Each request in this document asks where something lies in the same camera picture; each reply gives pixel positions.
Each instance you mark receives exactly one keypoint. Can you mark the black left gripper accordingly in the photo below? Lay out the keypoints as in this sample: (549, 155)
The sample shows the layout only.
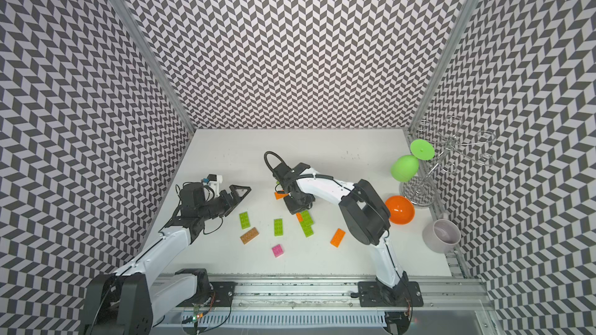
(235, 201)

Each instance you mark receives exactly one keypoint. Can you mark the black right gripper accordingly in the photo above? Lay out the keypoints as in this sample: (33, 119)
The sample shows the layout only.
(293, 208)

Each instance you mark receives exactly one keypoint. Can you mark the green lego plate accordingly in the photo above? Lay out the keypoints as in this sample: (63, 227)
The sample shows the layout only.
(307, 219)
(308, 231)
(278, 227)

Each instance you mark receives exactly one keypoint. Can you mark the green lego plate front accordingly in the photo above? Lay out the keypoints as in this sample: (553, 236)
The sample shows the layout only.
(308, 231)

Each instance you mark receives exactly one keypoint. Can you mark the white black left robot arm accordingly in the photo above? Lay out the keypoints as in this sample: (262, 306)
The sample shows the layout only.
(126, 301)

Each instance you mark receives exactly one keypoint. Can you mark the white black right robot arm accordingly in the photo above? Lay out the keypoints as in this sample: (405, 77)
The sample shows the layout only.
(365, 214)

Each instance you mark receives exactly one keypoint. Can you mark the green lego plate under arm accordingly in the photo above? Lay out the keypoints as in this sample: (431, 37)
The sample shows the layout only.
(244, 220)

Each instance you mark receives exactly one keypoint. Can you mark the brown lego plate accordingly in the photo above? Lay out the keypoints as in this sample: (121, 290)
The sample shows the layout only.
(249, 236)

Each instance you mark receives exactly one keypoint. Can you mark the pink lego brick front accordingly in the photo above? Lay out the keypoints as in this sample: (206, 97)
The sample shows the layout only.
(277, 250)

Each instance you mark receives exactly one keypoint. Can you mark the orange plastic bowl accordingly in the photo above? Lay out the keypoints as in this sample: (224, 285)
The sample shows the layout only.
(401, 209)

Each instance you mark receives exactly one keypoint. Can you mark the green plastic wine glass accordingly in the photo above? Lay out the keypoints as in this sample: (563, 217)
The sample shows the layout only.
(406, 167)

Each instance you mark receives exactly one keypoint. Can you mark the grey mauve cup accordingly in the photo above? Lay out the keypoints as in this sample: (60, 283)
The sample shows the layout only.
(441, 236)

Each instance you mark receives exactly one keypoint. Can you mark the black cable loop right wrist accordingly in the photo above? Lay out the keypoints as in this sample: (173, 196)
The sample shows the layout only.
(272, 160)

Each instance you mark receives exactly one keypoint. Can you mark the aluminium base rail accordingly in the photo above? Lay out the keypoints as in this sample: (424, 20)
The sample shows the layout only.
(326, 304)

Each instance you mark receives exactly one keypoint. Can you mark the wire glass rack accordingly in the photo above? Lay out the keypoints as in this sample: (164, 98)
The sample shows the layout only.
(420, 190)

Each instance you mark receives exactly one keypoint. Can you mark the aluminium corner post left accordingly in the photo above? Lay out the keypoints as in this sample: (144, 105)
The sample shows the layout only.
(129, 23)

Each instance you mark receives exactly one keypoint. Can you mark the aluminium corner post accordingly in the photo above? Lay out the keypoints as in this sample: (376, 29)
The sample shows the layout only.
(455, 37)
(129, 23)

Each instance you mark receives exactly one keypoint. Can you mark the aluminium corner post right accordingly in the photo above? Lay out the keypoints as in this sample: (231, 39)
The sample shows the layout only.
(455, 37)

